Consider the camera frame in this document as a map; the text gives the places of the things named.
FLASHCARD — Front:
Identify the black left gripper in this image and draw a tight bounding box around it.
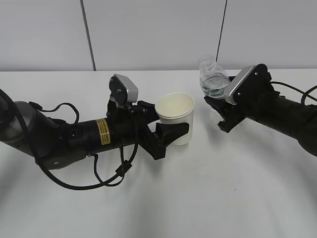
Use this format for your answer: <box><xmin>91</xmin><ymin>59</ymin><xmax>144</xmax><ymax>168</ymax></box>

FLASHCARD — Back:
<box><xmin>106</xmin><ymin>98</ymin><xmax>190</xmax><ymax>160</ymax></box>

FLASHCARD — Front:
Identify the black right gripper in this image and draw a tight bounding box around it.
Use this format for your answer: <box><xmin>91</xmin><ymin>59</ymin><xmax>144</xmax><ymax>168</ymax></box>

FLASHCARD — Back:
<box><xmin>204</xmin><ymin>63</ymin><xmax>279</xmax><ymax>132</ymax></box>

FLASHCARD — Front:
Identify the clear water bottle green label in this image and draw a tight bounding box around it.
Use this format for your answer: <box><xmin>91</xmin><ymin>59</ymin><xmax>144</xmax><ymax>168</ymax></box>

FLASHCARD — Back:
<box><xmin>199</xmin><ymin>56</ymin><xmax>230</xmax><ymax>99</ymax></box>

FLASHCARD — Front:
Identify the white paper cup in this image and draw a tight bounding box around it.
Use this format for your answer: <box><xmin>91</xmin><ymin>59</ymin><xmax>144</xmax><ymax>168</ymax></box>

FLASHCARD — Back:
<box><xmin>155</xmin><ymin>92</ymin><xmax>195</xmax><ymax>145</ymax></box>

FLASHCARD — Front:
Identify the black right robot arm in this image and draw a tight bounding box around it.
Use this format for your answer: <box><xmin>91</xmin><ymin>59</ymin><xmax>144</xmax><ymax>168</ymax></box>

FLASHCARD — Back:
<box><xmin>205</xmin><ymin>64</ymin><xmax>317</xmax><ymax>155</ymax></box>

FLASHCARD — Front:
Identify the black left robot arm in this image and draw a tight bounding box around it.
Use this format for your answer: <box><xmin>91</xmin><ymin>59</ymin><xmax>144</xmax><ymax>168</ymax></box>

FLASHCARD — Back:
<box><xmin>0</xmin><ymin>89</ymin><xmax>189</xmax><ymax>170</ymax></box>

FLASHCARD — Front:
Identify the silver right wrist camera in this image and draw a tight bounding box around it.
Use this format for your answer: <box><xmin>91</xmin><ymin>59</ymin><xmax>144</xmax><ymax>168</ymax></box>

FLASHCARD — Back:
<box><xmin>224</xmin><ymin>65</ymin><xmax>259</xmax><ymax>105</ymax></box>

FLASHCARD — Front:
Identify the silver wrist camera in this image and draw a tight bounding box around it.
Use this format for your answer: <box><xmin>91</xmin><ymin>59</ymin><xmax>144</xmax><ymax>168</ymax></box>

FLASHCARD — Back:
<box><xmin>224</xmin><ymin>65</ymin><xmax>259</xmax><ymax>105</ymax></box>
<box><xmin>109</xmin><ymin>74</ymin><xmax>138</xmax><ymax>106</ymax></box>

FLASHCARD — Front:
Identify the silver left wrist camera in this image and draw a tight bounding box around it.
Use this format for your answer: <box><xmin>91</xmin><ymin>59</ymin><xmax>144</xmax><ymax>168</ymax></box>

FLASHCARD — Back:
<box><xmin>109</xmin><ymin>74</ymin><xmax>138</xmax><ymax>106</ymax></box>

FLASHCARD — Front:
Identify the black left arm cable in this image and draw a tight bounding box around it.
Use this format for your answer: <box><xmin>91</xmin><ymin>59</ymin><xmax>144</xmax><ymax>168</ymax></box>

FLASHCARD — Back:
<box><xmin>0</xmin><ymin>90</ymin><xmax>139</xmax><ymax>191</ymax></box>

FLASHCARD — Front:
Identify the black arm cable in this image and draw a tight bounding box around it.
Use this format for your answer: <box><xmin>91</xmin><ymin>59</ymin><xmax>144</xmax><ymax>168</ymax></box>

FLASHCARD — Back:
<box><xmin>0</xmin><ymin>90</ymin><xmax>139</xmax><ymax>191</ymax></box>
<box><xmin>269</xmin><ymin>81</ymin><xmax>317</xmax><ymax>105</ymax></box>

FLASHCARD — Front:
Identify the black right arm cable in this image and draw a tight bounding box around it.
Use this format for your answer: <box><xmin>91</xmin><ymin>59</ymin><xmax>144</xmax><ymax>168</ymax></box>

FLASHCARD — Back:
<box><xmin>269</xmin><ymin>81</ymin><xmax>317</xmax><ymax>105</ymax></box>

